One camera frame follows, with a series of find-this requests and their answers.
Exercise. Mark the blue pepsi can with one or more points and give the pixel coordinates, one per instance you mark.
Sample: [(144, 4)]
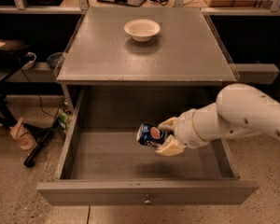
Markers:
[(151, 136)]

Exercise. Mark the open grey top drawer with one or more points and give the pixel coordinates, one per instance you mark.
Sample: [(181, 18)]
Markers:
[(103, 164)]

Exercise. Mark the dark bowl on shelf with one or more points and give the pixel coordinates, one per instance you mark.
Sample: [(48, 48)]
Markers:
[(55, 59)]

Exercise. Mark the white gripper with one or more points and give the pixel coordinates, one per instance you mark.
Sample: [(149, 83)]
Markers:
[(186, 129)]

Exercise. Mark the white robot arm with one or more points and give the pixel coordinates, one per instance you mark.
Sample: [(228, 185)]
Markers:
[(239, 110)]

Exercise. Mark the black cylinder tool on floor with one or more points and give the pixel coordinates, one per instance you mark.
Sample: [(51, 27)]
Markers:
[(42, 137)]

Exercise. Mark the green bottle on floor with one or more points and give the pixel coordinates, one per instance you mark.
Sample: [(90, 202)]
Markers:
[(63, 119)]

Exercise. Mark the brass drawer knob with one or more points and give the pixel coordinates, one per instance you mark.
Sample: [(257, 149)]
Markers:
[(147, 200)]

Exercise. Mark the grey cabinet with top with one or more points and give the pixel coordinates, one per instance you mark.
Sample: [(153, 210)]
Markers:
[(185, 52)]

